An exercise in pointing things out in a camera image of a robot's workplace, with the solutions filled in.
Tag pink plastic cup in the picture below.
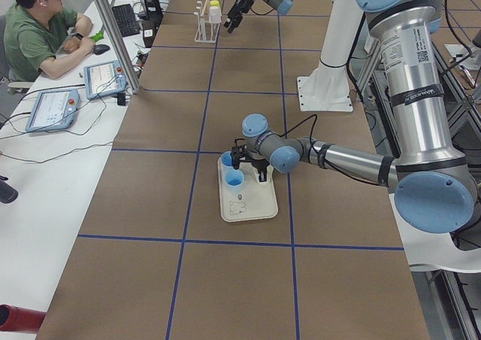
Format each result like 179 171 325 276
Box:
209 5 222 25

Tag blue plastic cup front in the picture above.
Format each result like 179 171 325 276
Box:
223 168 244 195

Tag blue plastic cup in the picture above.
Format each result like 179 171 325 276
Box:
223 168 244 195
220 151 234 171

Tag blue plastic cup rear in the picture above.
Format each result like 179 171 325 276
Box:
220 151 234 171

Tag cream plastic tray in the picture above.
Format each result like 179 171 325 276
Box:
217 158 278 223

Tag black keyboard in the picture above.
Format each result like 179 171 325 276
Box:
111 4 140 37

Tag green plastic toy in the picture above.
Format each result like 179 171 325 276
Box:
89 26 104 43

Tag teach pendant far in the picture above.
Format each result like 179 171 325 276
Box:
83 60 127 100

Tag teach pendant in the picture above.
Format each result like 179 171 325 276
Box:
25 89 80 132
83 60 127 100

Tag black computer mouse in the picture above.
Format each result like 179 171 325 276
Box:
92 44 110 55

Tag person in green shirt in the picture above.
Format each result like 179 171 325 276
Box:
4 0 95 82

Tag teach pendant near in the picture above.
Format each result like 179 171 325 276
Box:
25 89 80 132

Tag black bottle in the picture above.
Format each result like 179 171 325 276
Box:
0 176 18 204

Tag red bottle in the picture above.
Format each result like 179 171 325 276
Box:
1 304 47 334

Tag white wire cup rack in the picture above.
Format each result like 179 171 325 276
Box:
194 0 221 44

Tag aluminium frame post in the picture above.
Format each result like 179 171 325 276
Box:
94 0 140 94

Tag black cable on desk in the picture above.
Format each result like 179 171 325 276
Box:
0 91 113 165

